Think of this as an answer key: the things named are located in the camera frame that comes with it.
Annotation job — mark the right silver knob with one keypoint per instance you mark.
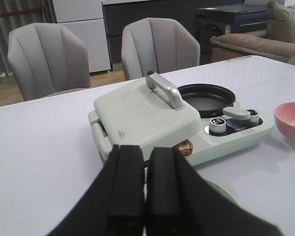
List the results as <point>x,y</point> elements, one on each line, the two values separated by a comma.
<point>254,116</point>

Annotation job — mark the green pan handle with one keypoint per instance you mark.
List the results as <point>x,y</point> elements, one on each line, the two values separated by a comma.
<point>236,113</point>

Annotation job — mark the white refrigerator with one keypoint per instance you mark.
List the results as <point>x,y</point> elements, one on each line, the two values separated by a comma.
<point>85,19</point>

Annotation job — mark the silver knob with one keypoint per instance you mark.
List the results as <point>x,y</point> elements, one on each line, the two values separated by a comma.
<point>217,126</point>
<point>254,116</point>

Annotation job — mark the green breakfast maker lid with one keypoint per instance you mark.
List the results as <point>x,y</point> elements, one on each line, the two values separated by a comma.
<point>148,112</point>

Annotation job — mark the left grey chair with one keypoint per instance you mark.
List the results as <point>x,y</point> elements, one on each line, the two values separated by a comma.
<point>47,59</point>

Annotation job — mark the black appliance cabinet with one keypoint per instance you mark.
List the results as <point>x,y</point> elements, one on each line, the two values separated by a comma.
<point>220,20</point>

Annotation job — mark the light green round plate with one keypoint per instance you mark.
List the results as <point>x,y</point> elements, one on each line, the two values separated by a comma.
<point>216,187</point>

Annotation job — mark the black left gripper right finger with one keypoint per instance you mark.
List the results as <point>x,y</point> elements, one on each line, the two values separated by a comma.
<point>181,203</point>

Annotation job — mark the beige sofa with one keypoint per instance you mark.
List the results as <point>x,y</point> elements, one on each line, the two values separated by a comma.
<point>277,42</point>

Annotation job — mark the bread slice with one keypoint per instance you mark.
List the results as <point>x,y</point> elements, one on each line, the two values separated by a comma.
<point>185,148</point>

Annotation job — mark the right grey chair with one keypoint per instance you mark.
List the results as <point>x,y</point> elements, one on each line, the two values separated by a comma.
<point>157,44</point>

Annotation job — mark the grey chair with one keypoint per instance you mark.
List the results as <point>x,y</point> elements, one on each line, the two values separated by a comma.
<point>157,44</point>
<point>47,59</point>

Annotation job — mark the pink bowl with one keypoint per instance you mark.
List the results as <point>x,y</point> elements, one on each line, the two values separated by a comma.
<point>284,116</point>

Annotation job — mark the left silver knob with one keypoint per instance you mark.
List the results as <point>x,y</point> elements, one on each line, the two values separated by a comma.
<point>217,126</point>

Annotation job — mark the black round frying pan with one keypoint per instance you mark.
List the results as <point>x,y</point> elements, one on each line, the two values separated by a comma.
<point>208,99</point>

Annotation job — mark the red belt barrier stanchion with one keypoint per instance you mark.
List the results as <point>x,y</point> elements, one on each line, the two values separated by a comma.
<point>22,12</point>

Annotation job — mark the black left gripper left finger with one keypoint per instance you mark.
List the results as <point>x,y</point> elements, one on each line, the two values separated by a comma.
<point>113,204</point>

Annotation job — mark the dark kitchen counter cabinet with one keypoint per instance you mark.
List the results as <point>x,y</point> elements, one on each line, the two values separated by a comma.
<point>118,15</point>

